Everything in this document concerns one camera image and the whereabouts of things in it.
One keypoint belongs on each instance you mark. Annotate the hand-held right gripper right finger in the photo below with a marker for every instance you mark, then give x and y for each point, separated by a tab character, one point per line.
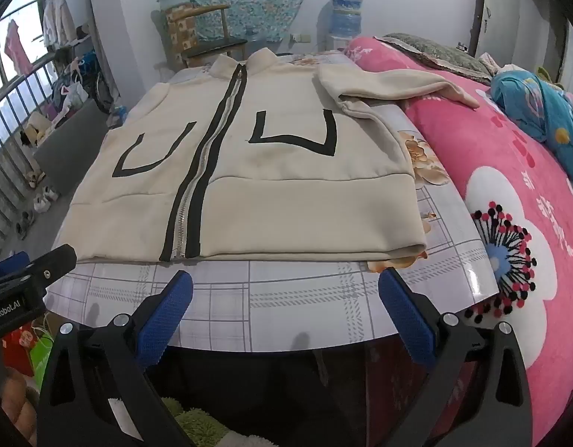
407	321

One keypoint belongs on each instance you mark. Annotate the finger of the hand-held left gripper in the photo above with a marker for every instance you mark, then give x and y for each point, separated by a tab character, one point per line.
58	258
9	264

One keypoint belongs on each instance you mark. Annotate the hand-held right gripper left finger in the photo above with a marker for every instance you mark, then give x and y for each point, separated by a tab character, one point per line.
165	319

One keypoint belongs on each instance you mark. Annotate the cream zip jacket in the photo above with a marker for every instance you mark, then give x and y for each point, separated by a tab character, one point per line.
277	149

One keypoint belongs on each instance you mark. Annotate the red paper bag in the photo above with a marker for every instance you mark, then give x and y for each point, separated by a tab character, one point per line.
16	347

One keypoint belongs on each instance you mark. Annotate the pair of dark shoes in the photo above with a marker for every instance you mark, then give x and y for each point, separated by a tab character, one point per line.
24	226

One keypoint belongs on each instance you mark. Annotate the green paper bag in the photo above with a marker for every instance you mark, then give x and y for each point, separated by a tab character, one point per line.
42	358

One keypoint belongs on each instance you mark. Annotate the green fluffy cloth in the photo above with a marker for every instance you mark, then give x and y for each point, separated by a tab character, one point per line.
198	421

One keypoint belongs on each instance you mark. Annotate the metal railing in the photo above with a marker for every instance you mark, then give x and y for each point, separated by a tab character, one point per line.
7	149

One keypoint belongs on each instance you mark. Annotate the white plastic bag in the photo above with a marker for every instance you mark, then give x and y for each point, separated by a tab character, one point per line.
74	94

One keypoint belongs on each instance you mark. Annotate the pink floral blanket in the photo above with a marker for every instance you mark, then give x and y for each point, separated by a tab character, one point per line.
500	163

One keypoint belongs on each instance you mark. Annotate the pink hanging garment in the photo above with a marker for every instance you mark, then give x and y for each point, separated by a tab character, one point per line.
15	46

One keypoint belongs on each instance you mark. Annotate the white hanging garment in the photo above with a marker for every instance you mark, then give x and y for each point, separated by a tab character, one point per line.
58	21

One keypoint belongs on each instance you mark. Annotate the blue floral quilt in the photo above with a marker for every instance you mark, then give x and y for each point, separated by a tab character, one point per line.
537	102

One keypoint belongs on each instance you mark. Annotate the brown patterned cushion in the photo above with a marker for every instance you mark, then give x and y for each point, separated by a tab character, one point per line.
181	28

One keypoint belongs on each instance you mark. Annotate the wooden armchair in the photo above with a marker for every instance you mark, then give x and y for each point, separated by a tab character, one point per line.
216	49

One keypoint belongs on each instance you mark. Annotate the white water dispenser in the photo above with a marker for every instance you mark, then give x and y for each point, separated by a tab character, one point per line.
337	43

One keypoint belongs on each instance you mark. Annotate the blue water bottle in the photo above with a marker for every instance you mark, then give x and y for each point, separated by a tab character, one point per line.
346	11

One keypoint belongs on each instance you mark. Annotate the wall socket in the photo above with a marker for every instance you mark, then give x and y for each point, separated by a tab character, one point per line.
300	37

